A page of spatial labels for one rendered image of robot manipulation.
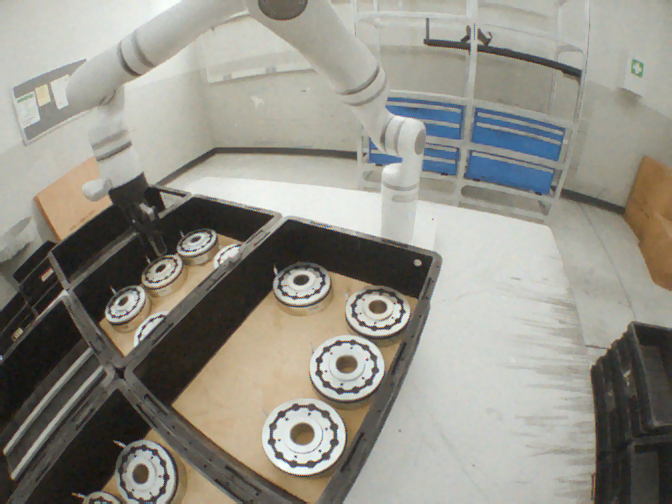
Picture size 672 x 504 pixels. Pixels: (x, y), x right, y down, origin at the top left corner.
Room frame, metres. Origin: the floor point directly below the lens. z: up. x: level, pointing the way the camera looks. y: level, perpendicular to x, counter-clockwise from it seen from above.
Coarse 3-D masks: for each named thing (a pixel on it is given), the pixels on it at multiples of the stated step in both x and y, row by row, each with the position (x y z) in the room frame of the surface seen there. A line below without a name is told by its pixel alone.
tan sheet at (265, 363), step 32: (352, 288) 0.36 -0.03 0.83; (256, 320) 0.30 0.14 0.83; (288, 320) 0.29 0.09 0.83; (320, 320) 0.29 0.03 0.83; (224, 352) 0.23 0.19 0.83; (256, 352) 0.23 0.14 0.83; (288, 352) 0.23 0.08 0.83; (384, 352) 0.22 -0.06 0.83; (192, 384) 0.17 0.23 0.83; (224, 384) 0.17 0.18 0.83; (256, 384) 0.18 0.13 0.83; (288, 384) 0.18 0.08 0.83; (192, 416) 0.12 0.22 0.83; (224, 416) 0.12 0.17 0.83; (256, 416) 0.12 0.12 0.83; (352, 416) 0.12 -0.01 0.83; (224, 448) 0.07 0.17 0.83; (256, 448) 0.08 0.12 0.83; (288, 480) 0.04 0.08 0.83; (320, 480) 0.04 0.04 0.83
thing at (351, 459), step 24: (288, 216) 0.46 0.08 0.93; (264, 240) 0.39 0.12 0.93; (384, 240) 0.36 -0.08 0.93; (240, 264) 0.33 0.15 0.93; (432, 264) 0.30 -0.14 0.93; (216, 288) 0.28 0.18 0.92; (432, 288) 0.25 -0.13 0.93; (168, 336) 0.20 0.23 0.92; (408, 336) 0.18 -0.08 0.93; (144, 360) 0.15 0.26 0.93; (384, 384) 0.12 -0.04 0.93; (384, 408) 0.10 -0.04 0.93; (192, 432) 0.07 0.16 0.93; (360, 432) 0.07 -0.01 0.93; (216, 456) 0.04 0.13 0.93; (360, 456) 0.05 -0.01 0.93; (240, 480) 0.02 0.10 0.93; (336, 480) 0.03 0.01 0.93
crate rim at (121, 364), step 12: (180, 204) 0.57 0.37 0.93; (228, 204) 0.54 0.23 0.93; (240, 204) 0.53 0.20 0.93; (276, 216) 0.46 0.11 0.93; (264, 228) 0.43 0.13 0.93; (132, 240) 0.44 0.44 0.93; (252, 240) 0.39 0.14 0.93; (240, 252) 0.36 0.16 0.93; (228, 264) 0.33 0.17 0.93; (84, 276) 0.32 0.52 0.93; (72, 288) 0.29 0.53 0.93; (72, 300) 0.26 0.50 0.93; (84, 312) 0.23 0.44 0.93; (96, 336) 0.18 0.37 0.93; (108, 348) 0.16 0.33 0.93; (120, 360) 0.15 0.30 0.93
